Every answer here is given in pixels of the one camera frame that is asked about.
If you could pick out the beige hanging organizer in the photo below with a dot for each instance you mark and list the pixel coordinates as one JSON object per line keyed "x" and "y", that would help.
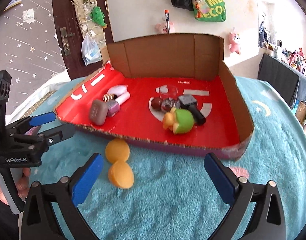
{"x": 86, "y": 23}

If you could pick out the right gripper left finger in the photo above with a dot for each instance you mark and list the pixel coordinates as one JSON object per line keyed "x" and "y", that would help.
{"x": 39, "y": 219}

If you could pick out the green plush crocodile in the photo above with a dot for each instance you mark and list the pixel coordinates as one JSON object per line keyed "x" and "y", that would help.
{"x": 98, "y": 17}

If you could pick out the red-capped glitter bottle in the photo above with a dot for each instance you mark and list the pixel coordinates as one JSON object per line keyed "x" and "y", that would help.
{"x": 164, "y": 105}

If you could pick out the pink plush pig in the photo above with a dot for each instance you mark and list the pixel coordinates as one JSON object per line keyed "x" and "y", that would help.
{"x": 162, "y": 28}
{"x": 234, "y": 39}

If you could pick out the orange-tipped stick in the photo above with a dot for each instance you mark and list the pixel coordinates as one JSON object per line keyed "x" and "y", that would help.
{"x": 166, "y": 12}

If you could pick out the white plastic bag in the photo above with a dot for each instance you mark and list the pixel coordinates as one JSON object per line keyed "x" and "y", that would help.
{"x": 90, "y": 51}

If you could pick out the pink plush pig right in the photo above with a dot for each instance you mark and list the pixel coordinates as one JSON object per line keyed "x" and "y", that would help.
{"x": 234, "y": 39}

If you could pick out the red-lined cardboard box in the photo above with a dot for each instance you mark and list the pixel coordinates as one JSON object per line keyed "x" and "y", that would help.
{"x": 194, "y": 63}

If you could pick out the green yellow toy figure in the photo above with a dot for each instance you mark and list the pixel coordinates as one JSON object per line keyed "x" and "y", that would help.
{"x": 179, "y": 121}

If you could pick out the dark brown door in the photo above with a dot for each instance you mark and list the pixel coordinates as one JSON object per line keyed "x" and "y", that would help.
{"x": 65, "y": 16}

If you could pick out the gold studded block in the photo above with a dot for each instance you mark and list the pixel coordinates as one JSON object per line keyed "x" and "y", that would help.
{"x": 109, "y": 97}

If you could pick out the brown eye shadow case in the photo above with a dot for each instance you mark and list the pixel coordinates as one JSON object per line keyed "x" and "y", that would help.
{"x": 98, "y": 112}

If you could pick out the black silver perfume bottle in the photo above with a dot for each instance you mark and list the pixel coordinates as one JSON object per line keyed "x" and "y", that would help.
{"x": 189, "y": 103}

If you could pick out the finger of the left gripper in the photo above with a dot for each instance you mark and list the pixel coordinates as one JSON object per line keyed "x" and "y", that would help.
{"x": 23, "y": 125}
{"x": 41, "y": 141}

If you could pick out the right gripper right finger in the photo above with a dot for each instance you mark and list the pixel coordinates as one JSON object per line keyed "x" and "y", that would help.
{"x": 267, "y": 220}

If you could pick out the orange peach half round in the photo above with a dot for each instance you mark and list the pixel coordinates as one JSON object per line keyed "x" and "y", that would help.
{"x": 121, "y": 175}

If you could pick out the cluttered side table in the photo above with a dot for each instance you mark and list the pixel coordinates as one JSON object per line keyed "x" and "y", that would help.
{"x": 288, "y": 82}

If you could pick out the green tote bag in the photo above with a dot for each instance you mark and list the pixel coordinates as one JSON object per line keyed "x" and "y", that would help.
{"x": 211, "y": 11}

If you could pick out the brass door handle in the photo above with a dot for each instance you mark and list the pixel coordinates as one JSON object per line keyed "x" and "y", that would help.
{"x": 65, "y": 42}

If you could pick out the clear glass cup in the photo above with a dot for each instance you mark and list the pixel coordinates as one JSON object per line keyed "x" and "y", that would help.
{"x": 168, "y": 91}

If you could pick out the pink plush pig left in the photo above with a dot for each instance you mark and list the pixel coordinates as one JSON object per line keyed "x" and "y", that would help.
{"x": 162, "y": 28}

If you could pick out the pink nail polish bottle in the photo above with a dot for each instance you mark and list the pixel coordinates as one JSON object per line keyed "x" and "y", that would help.
{"x": 114, "y": 105}

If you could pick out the orange peach half hollow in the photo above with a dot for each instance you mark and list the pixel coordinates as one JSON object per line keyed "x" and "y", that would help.
{"x": 117, "y": 150}

